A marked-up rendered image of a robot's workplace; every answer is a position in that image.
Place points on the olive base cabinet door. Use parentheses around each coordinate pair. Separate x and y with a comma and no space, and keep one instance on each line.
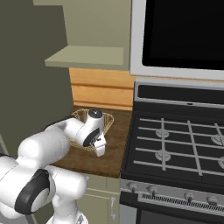
(97,208)

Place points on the black silver gas stove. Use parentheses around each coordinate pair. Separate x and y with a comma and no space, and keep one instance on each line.
(175,145)

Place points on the olive drawer front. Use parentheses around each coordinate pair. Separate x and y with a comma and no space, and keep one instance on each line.
(102,182)

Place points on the silver stove knob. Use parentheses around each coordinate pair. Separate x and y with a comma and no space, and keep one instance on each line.
(212,200)
(188,197)
(133,186)
(152,190)

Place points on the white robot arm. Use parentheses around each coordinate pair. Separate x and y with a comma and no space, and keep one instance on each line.
(40,151)

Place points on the olive tall cabinet panel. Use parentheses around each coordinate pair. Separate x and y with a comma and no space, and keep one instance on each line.
(32,87)

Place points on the woven wicker basket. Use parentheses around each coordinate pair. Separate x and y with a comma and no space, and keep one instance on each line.
(108,122)

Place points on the silver black microwave oven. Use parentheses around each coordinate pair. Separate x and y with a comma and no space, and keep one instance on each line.
(180,32)

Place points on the olive wall cabinet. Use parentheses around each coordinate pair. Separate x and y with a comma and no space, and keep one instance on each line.
(93,32)

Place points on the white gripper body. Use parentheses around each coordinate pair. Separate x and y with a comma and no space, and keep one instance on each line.
(100,148)

